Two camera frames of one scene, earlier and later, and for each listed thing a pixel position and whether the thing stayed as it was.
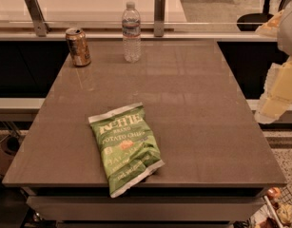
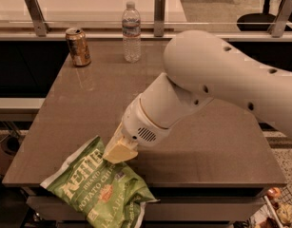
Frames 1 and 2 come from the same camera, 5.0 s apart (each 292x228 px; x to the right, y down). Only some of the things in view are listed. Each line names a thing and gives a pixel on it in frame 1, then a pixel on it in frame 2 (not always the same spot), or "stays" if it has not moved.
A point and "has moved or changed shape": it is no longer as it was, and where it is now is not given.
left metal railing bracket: (36, 14) stays
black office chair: (252, 22) stays
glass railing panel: (164, 9) stays
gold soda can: (78, 47) stays
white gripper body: (288, 32) -> (140, 123)
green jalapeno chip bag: (127, 145) has moved or changed shape
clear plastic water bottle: (131, 26) stays
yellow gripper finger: (271, 27) -> (115, 138)
